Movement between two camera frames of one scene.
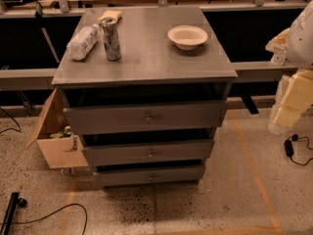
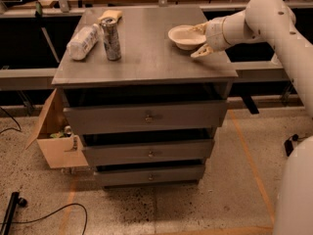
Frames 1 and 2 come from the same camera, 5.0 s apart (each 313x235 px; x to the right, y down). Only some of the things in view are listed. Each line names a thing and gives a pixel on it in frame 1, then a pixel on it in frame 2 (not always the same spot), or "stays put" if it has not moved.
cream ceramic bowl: (187, 37) stays put
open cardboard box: (61, 147) stays put
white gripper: (301, 44) to (214, 32)
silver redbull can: (111, 38) stays put
